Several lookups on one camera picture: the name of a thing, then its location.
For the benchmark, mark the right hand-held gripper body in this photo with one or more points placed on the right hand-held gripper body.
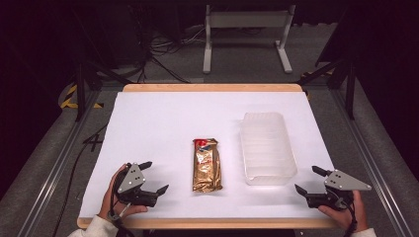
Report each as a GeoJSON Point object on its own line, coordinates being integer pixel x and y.
{"type": "Point", "coordinates": [342, 182]}

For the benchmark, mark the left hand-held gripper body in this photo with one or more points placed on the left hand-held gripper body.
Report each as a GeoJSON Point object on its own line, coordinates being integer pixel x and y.
{"type": "Point", "coordinates": [131, 180]}

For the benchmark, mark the gold foil snack packet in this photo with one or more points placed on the gold foil snack packet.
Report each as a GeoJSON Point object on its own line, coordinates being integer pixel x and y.
{"type": "Point", "coordinates": [207, 168]}

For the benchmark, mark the translucent plastic container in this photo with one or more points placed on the translucent plastic container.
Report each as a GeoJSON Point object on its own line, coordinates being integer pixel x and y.
{"type": "Point", "coordinates": [267, 148]}

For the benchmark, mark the person's left hand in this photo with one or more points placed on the person's left hand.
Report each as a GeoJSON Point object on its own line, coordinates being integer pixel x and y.
{"type": "Point", "coordinates": [106, 204]}

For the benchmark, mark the person's right hand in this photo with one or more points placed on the person's right hand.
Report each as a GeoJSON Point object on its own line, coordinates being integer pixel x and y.
{"type": "Point", "coordinates": [342, 219]}

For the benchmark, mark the white paper sheet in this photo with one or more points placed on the white paper sheet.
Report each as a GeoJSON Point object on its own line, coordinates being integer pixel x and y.
{"type": "Point", "coordinates": [164, 125]}

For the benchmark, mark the black metal stand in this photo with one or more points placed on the black metal stand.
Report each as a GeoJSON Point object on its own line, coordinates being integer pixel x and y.
{"type": "Point", "coordinates": [80, 89]}
{"type": "Point", "coordinates": [350, 89]}

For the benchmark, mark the yellow black floor tape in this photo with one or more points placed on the yellow black floor tape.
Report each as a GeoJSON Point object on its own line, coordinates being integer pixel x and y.
{"type": "Point", "coordinates": [69, 98]}

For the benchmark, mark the wooden table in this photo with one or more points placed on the wooden table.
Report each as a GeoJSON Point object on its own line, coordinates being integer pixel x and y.
{"type": "Point", "coordinates": [210, 87]}

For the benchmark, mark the white metal stand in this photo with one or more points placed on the white metal stand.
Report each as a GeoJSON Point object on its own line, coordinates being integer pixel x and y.
{"type": "Point", "coordinates": [247, 19]}

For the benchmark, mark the aluminium floor rail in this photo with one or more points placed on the aluminium floor rail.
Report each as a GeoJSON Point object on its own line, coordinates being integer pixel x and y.
{"type": "Point", "coordinates": [369, 164]}
{"type": "Point", "coordinates": [56, 168]}

